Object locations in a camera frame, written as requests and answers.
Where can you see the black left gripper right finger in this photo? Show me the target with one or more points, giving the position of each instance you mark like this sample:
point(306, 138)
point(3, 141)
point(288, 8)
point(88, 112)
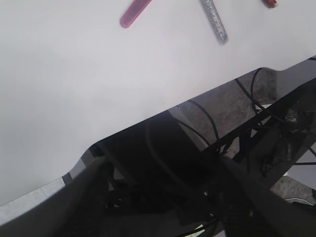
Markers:
point(248, 209)

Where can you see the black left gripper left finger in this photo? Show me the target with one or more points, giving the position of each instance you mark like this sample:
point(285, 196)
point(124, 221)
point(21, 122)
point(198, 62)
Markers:
point(41, 212)

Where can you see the pink scissors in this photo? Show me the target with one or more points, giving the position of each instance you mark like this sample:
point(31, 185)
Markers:
point(134, 10)

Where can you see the silver glitter pen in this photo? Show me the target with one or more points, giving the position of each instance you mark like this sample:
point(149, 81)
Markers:
point(215, 21)

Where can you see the black metal table frame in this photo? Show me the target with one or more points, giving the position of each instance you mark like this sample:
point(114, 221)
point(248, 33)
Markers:
point(163, 164)

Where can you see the red glitter pen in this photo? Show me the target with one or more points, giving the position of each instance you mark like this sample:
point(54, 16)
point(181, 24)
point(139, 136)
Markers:
point(270, 3)

